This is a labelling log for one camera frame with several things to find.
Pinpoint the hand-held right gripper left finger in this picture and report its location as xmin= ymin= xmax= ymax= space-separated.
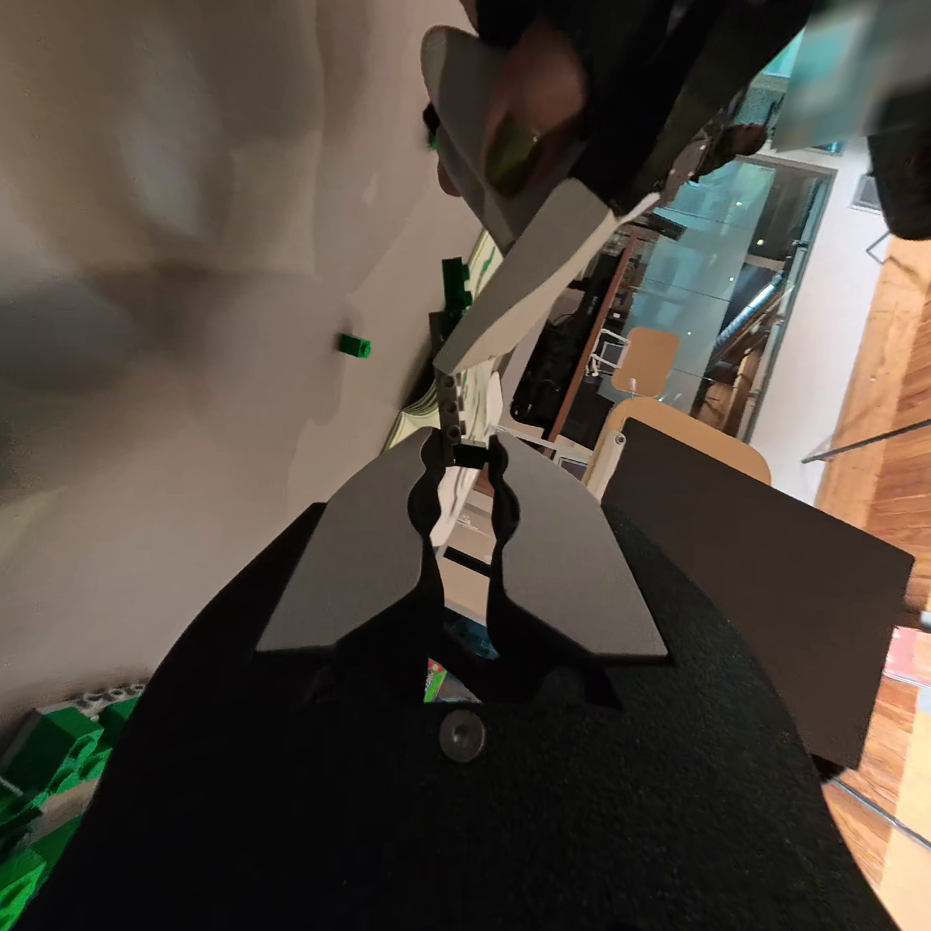
xmin=255 ymin=428 xmax=448 ymax=654

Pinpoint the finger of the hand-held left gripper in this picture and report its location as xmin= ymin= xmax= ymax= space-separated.
xmin=431 ymin=177 xmax=661 ymax=375
xmin=420 ymin=26 xmax=577 ymax=253

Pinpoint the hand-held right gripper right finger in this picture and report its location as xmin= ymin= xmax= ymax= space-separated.
xmin=484 ymin=433 xmax=670 ymax=660

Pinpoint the grey and green brick assembly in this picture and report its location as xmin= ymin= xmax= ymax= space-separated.
xmin=436 ymin=371 xmax=496 ymax=470

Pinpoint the person's left hand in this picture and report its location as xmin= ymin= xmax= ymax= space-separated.
xmin=462 ymin=0 xmax=589 ymax=199

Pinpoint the brown wooden table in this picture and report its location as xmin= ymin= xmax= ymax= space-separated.
xmin=509 ymin=225 xmax=656 ymax=452

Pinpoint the brick instruction booklet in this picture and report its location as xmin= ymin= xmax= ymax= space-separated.
xmin=385 ymin=229 xmax=510 ymax=557

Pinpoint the green toy box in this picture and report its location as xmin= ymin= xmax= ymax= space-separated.
xmin=423 ymin=658 xmax=481 ymax=705

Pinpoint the black panel with wooden rim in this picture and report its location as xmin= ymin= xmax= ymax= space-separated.
xmin=585 ymin=399 xmax=916 ymax=772

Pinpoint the green brick model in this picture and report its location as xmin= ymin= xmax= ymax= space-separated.
xmin=0 ymin=680 xmax=143 ymax=931

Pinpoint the white wire frame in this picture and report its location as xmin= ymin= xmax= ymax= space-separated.
xmin=585 ymin=327 xmax=630 ymax=379

